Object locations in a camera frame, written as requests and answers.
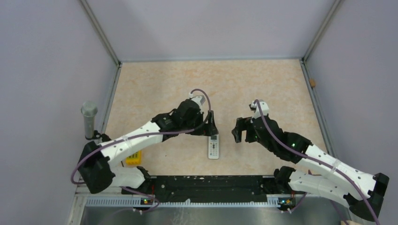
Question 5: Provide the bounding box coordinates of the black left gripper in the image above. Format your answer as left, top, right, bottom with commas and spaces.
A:
181, 110, 217, 136

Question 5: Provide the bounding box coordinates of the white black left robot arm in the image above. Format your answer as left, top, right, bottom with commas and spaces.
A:
76, 97, 219, 194

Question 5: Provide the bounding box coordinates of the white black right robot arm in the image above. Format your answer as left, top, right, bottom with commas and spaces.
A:
232, 116, 389, 224

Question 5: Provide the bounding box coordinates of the small tan block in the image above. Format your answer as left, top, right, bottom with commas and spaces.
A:
308, 78, 316, 88

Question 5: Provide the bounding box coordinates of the yellow clamp tool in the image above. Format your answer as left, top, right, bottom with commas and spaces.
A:
125, 151, 142, 165

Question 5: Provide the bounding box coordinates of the grey microphone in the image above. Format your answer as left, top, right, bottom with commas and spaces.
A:
81, 100, 98, 140

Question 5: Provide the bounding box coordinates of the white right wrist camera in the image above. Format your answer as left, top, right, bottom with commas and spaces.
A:
249, 99, 269, 119

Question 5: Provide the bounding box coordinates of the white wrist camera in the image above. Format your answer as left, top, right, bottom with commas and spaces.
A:
189, 95, 206, 108
249, 99, 269, 119

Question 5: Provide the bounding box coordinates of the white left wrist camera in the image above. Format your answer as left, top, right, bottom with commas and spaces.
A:
189, 95, 206, 108

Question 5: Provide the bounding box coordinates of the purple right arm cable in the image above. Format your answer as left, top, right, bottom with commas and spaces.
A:
253, 99, 382, 225

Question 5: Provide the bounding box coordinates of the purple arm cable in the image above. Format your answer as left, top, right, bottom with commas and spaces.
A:
70, 88, 212, 184
253, 99, 382, 225

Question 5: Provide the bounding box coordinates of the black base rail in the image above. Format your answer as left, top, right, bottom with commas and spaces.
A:
136, 175, 298, 203

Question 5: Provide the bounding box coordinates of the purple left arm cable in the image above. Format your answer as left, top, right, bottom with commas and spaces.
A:
70, 88, 212, 184

